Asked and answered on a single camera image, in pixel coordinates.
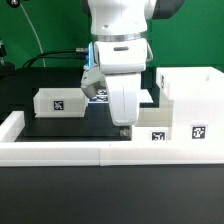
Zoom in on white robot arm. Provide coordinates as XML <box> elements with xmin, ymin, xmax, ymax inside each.
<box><xmin>81</xmin><ymin>0</ymin><xmax>185</xmax><ymax>137</ymax></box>

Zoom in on white front drawer tray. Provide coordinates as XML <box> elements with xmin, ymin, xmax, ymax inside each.
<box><xmin>132</xmin><ymin>108</ymin><xmax>172</xmax><ymax>142</ymax></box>

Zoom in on white rear drawer tray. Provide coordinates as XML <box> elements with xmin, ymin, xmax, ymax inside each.
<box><xmin>33</xmin><ymin>88</ymin><xmax>88</xmax><ymax>118</ymax></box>

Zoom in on white foam border frame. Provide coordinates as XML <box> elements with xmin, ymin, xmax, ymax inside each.
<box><xmin>0</xmin><ymin>111</ymin><xmax>224</xmax><ymax>167</ymax></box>

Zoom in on black cables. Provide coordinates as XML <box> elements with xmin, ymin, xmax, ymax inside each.
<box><xmin>22</xmin><ymin>47</ymin><xmax>90</xmax><ymax>69</ymax></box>

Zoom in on white drawer cabinet box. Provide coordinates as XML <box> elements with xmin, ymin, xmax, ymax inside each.
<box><xmin>156</xmin><ymin>67</ymin><xmax>224</xmax><ymax>142</ymax></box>

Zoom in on fiducial marker sheet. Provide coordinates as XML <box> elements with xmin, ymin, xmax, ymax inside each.
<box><xmin>89</xmin><ymin>89</ymin><xmax>153</xmax><ymax>103</ymax></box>

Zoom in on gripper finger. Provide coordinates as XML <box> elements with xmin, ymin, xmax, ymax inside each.
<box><xmin>119</xmin><ymin>126</ymin><xmax>132</xmax><ymax>139</ymax></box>

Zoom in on white drawer tray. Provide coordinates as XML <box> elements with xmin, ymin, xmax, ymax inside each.
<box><xmin>33</xmin><ymin>88</ymin><xmax>88</xmax><ymax>118</ymax></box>
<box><xmin>132</xmin><ymin>108</ymin><xmax>172</xmax><ymax>142</ymax></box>

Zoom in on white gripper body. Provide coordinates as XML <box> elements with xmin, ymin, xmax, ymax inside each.
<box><xmin>94</xmin><ymin>38</ymin><xmax>148</xmax><ymax>126</ymax></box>

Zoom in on white thin cable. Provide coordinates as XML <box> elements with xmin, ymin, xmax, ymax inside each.
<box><xmin>19</xmin><ymin>4</ymin><xmax>47</xmax><ymax>68</ymax></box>

